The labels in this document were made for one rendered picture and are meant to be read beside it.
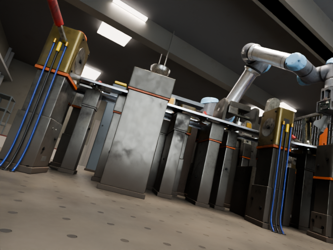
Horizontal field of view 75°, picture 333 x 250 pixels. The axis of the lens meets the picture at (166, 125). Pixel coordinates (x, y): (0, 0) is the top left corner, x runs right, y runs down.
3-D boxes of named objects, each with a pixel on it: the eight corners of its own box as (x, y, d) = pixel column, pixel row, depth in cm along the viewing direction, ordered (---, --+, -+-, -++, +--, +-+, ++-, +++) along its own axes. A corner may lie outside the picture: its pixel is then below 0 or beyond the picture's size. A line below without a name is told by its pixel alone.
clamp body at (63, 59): (-21, 166, 43) (46, 13, 51) (14, 165, 57) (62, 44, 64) (25, 177, 44) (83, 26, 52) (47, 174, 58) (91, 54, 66)
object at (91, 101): (57, 170, 68) (86, 86, 74) (61, 170, 73) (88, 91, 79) (73, 174, 69) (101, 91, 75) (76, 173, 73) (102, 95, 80)
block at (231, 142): (213, 208, 76) (229, 130, 82) (206, 205, 83) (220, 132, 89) (224, 211, 76) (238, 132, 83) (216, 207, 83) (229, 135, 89)
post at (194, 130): (173, 193, 95) (193, 108, 103) (171, 192, 100) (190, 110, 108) (184, 196, 95) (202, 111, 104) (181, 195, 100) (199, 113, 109)
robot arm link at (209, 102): (193, 114, 147) (197, 96, 149) (207, 121, 153) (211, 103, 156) (205, 112, 136) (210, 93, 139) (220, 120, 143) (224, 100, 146)
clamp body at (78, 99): (48, 165, 81) (80, 77, 89) (57, 165, 92) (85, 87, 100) (68, 170, 82) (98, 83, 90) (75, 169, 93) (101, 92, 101)
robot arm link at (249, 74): (205, 114, 155) (251, 44, 140) (220, 121, 163) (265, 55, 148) (213, 122, 145) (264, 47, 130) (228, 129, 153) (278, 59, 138)
